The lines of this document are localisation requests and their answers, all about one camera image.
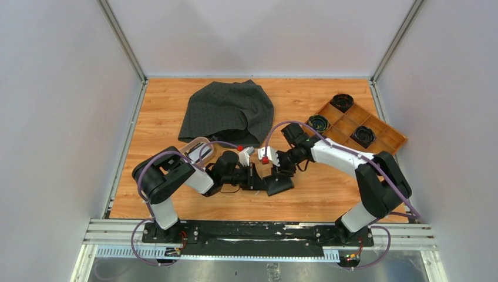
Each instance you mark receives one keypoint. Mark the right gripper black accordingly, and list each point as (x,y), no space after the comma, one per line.
(282,170)

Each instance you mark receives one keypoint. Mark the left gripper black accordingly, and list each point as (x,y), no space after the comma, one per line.
(253,181)

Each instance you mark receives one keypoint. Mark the black leather card holder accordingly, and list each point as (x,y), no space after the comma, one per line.
(277,184)

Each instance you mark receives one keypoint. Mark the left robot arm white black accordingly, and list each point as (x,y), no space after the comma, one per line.
(161,175)

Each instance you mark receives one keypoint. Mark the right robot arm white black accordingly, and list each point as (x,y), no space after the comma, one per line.
(382,185)

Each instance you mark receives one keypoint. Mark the white black credit card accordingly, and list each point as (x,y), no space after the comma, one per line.
(194,151)

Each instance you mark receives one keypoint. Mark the pink oval tray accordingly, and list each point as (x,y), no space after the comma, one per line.
(206,153)

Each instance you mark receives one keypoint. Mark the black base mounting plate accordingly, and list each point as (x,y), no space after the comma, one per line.
(261,238)

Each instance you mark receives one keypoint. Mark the black round part left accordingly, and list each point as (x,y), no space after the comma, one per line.
(319,123)

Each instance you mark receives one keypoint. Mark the black round part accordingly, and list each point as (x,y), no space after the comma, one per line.
(364,136)
(342,101)
(319,123)

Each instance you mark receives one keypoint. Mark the dark grey dotted cloth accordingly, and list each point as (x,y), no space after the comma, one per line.
(237,113)

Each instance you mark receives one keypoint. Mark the orange compartment tray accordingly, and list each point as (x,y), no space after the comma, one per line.
(347,123)

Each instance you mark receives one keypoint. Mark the black round part right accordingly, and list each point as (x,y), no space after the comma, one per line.
(364,136)

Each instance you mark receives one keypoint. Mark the black round part top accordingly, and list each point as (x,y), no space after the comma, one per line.
(342,101)

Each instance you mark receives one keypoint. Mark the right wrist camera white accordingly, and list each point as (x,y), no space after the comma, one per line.
(268,155)

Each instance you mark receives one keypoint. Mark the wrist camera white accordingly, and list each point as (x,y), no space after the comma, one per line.
(245,154)
(268,155)

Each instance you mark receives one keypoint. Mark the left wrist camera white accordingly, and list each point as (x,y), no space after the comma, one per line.
(245,154)

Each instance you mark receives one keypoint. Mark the aluminium frame rail front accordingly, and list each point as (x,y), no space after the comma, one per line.
(122,239)

